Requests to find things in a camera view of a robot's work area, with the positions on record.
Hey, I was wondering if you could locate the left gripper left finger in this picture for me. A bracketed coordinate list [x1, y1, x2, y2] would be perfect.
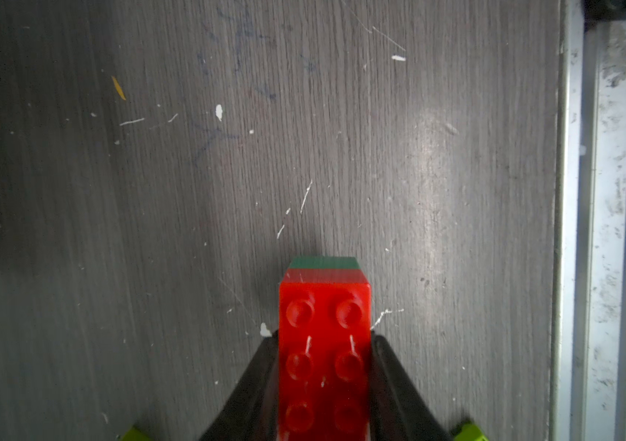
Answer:
[199, 332, 279, 441]

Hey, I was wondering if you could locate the long lime lego brick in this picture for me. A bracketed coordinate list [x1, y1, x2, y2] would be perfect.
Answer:
[454, 423, 489, 441]

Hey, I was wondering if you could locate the small lime lego brick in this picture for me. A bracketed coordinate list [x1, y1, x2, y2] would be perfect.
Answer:
[119, 426, 151, 441]

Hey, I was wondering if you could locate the red lego brick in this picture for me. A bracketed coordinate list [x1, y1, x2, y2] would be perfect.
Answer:
[278, 268, 372, 440]

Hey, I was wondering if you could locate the dark green lego brick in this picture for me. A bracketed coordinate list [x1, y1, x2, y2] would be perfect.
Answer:
[289, 255, 361, 270]

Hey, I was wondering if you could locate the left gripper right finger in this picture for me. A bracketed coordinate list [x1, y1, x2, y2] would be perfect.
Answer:
[369, 333, 452, 441]

